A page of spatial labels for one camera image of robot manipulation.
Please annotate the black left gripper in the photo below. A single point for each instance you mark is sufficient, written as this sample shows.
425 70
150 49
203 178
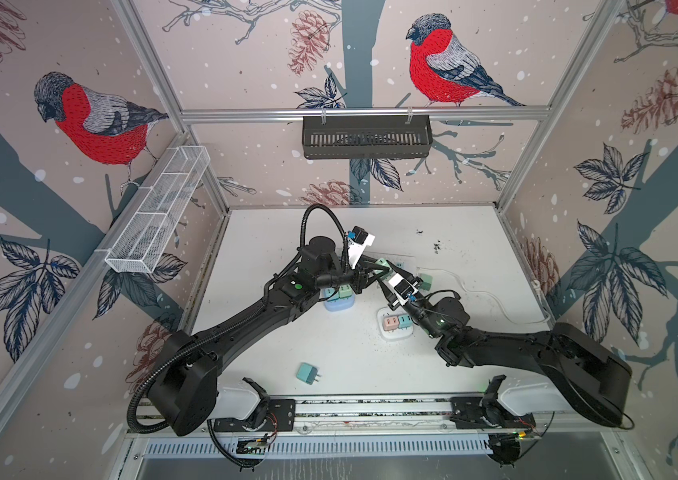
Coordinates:
360 274

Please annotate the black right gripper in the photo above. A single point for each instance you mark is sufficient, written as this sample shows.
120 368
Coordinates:
391 295

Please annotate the pink charger plug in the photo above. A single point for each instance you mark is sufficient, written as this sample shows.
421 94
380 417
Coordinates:
389 323

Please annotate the white square power strip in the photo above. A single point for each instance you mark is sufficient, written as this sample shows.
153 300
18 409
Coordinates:
396 335

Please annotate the blue square power strip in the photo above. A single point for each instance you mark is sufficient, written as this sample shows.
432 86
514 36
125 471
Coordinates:
337 304

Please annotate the light green charger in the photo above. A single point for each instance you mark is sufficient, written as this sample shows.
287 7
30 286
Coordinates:
383 265

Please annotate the white long power strip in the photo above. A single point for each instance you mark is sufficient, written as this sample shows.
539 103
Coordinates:
403 262

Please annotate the teal charger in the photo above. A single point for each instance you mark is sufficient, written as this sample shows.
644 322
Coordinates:
331 293

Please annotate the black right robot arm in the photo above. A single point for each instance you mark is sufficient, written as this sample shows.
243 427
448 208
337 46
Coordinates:
594 381

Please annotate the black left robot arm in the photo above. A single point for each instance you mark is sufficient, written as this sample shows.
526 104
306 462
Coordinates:
181 390

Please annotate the teal charger front lowest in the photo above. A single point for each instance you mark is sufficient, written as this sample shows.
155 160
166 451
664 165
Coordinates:
307 373

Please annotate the black hanging basket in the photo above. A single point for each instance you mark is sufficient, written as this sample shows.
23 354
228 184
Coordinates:
367 137

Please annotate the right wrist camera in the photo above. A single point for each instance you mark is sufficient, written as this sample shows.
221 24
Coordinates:
402 288

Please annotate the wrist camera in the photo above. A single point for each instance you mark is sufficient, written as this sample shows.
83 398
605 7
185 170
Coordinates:
402 288
358 241

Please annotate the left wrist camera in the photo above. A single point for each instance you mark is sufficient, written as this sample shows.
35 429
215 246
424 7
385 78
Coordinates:
358 241

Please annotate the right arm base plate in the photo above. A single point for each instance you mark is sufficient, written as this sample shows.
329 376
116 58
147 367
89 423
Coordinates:
471 413

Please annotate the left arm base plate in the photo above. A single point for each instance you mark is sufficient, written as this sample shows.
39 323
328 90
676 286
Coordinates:
278 415

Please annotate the white wire mesh shelf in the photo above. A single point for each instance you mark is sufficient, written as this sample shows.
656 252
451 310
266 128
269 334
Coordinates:
147 234

